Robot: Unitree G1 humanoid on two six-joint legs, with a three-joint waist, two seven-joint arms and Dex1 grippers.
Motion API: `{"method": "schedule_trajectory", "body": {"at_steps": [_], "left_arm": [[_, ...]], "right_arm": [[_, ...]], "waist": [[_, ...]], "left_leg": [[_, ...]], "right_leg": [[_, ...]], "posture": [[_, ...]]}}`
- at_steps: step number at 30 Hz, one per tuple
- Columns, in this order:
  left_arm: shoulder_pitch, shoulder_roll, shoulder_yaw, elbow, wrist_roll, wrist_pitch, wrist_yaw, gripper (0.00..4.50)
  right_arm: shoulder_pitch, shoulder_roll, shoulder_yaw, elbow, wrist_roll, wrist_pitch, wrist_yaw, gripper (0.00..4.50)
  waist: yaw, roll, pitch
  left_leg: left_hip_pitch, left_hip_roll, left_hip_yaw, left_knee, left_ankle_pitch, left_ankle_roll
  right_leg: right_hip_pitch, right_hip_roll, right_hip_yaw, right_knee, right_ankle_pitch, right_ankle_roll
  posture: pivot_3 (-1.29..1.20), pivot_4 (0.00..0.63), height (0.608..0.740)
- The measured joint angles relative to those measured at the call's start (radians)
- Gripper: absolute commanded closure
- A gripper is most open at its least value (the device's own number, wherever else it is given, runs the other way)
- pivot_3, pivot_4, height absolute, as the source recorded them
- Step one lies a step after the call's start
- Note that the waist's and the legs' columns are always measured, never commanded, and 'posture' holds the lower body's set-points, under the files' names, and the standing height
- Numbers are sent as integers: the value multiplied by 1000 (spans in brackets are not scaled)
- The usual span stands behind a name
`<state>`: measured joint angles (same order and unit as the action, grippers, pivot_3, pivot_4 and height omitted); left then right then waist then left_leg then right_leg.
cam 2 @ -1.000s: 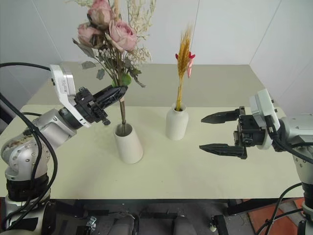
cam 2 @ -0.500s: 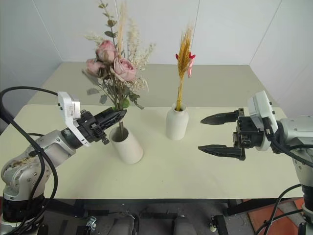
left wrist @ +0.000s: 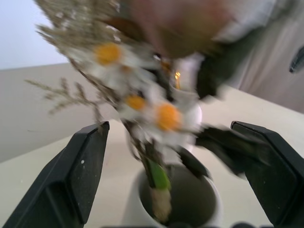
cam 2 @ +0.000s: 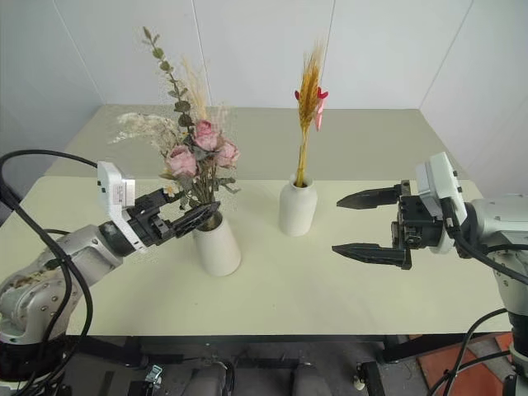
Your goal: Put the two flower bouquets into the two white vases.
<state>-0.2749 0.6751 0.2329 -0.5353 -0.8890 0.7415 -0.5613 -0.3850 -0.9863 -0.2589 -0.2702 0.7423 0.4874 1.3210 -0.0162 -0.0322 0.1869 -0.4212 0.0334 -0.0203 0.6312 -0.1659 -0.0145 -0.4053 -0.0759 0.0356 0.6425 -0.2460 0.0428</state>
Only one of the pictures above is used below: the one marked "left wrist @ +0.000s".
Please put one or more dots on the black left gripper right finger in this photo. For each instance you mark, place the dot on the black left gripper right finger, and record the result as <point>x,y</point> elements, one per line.
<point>280,180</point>

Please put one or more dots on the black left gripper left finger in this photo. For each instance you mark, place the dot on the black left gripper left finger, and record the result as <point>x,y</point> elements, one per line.
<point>64,180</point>

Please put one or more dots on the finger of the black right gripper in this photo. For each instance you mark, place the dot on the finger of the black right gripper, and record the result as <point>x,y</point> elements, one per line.
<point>193,164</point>
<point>232,147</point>

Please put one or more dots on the white daisy flower bouquet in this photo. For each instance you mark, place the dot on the white daisy flower bouquet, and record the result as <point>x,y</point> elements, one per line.
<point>166,116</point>

